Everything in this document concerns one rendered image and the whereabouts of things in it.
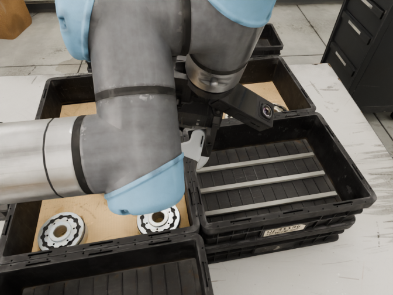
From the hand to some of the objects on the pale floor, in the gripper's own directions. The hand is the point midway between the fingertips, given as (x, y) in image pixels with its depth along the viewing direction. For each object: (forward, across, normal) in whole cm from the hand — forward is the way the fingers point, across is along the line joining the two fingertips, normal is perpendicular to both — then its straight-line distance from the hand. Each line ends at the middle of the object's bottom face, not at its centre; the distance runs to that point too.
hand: (206, 133), depth 56 cm
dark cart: (+130, -104, +130) cm, 211 cm away
